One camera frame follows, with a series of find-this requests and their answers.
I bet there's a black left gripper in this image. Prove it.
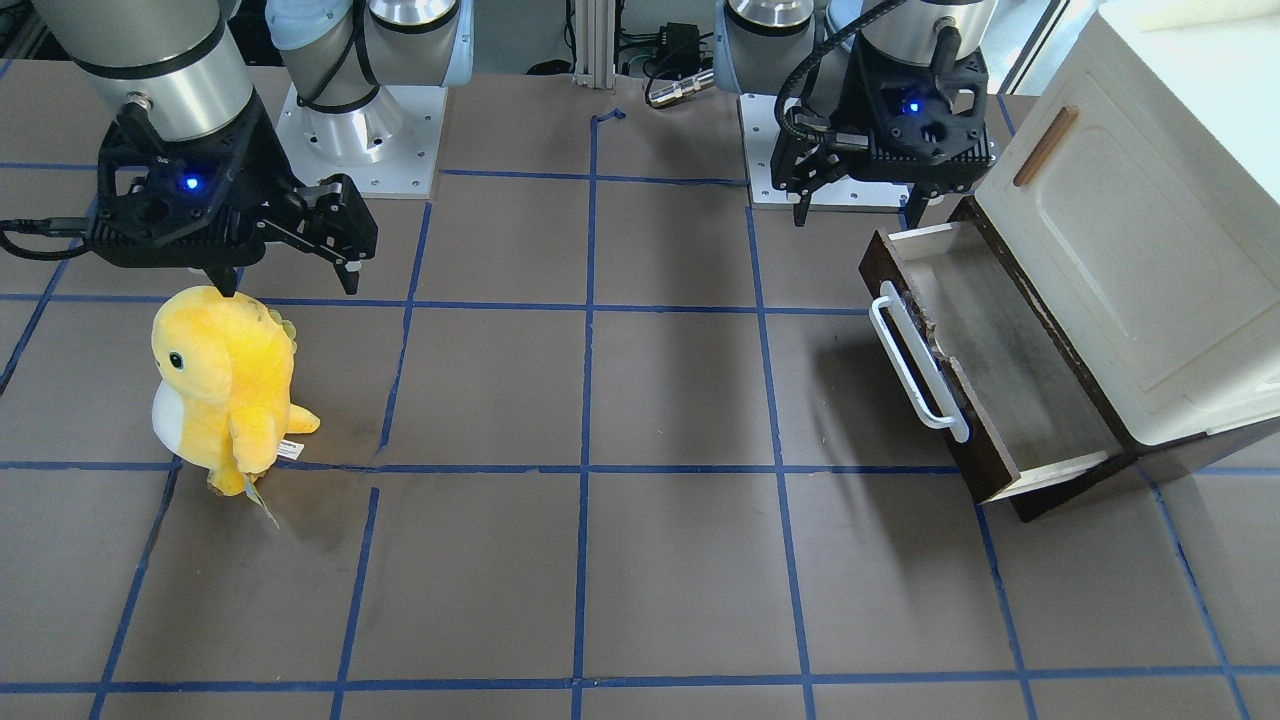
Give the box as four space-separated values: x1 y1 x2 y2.
772 45 995 231

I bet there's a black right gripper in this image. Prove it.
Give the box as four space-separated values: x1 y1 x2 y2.
84 92 378 299

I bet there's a brown drawer with white handle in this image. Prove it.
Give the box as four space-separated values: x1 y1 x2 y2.
859 202 1132 521

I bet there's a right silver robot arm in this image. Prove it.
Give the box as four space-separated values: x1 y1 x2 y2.
9 1 378 297

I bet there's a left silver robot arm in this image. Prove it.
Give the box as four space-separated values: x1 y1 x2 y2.
713 1 996 227

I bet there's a yellow plush dinosaur toy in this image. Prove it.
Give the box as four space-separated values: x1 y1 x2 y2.
150 286 320 509

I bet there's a cream wooden cabinet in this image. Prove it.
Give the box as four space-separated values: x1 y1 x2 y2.
977 1 1279 445

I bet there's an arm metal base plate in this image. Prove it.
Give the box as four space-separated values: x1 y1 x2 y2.
276 86 449 199
739 94 910 213

